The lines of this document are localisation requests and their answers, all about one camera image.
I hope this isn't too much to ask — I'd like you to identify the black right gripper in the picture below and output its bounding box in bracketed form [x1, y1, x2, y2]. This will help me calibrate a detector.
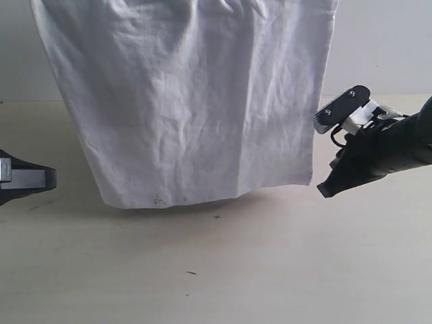
[317, 117, 419, 198]

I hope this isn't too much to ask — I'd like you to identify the white t-shirt with red lettering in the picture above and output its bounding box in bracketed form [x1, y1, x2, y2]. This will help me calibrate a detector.
[30, 0, 338, 209]

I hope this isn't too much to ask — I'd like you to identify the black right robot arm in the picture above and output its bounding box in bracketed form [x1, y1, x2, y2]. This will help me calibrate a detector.
[317, 99, 431, 198]

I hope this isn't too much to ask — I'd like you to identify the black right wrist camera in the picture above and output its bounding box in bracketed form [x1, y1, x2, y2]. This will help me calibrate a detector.
[313, 85, 387, 135]

